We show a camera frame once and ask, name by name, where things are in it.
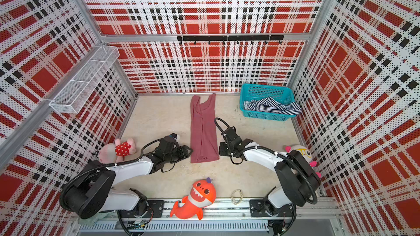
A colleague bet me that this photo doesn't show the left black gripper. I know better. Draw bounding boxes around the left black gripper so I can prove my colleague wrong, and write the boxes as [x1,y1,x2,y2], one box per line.
[164,145,194,163]

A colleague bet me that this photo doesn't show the maroon tank top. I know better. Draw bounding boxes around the maroon tank top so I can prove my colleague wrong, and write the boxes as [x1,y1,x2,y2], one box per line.
[190,94,219,163]

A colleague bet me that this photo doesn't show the striped black white tank top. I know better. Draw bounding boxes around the striped black white tank top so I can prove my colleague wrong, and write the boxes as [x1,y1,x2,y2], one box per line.
[243,97,301,116]

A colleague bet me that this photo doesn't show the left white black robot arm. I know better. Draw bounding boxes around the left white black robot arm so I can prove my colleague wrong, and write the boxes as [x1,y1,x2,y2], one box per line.
[59,133,193,219]

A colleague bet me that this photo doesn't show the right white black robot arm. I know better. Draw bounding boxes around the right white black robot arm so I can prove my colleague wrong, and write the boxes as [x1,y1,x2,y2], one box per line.
[214,118,321,217]

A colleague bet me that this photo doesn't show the teal plastic basket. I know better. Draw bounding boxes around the teal plastic basket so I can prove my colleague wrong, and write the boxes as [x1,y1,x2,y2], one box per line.
[239,84,301,121]

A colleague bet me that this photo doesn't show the red shark plush toy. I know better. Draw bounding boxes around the red shark plush toy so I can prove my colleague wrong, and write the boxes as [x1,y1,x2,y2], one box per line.
[170,178,217,220]

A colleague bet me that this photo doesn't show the pink plush toy red dress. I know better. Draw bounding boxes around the pink plush toy red dress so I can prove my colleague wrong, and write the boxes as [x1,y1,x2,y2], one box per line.
[98,138,136,164]

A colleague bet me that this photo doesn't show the white plush toy yellow glasses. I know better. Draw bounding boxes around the white plush toy yellow glasses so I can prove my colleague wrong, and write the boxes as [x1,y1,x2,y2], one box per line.
[285,145,317,168]

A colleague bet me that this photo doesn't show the green cloth rag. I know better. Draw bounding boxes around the green cloth rag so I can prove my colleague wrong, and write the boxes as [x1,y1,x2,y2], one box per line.
[78,213,108,226]

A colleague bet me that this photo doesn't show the clear plastic ring loop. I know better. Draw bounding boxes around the clear plastic ring loop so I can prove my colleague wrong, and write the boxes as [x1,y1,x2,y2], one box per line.
[230,189,243,205]

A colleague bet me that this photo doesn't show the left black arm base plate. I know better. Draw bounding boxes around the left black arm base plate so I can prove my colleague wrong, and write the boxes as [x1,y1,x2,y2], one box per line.
[119,200,165,219]

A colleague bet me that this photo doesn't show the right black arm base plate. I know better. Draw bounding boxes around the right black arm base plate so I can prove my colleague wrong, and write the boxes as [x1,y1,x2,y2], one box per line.
[249,199,295,217]

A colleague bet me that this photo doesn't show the aluminium front rail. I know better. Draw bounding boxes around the aluminium front rail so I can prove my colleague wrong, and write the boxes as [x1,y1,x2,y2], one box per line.
[66,197,346,236]

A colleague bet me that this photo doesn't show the white wire mesh shelf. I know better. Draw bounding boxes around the white wire mesh shelf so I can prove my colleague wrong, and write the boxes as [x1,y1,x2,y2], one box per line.
[50,45,119,114]

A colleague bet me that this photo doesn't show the black wall hook rail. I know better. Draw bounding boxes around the black wall hook rail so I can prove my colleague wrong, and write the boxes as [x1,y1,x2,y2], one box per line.
[177,35,284,43]

